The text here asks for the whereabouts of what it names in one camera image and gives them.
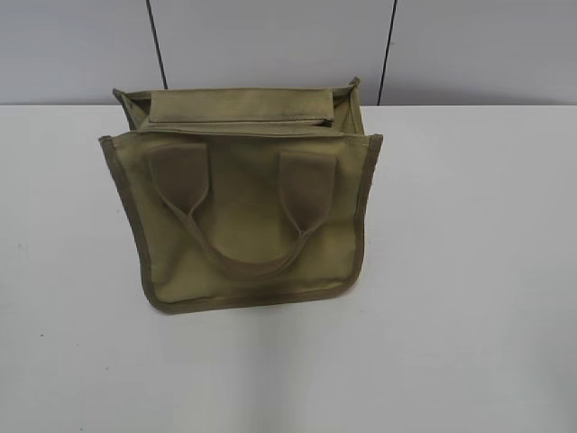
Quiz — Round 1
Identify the olive yellow canvas bag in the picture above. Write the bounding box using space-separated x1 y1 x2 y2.
100 79 382 314

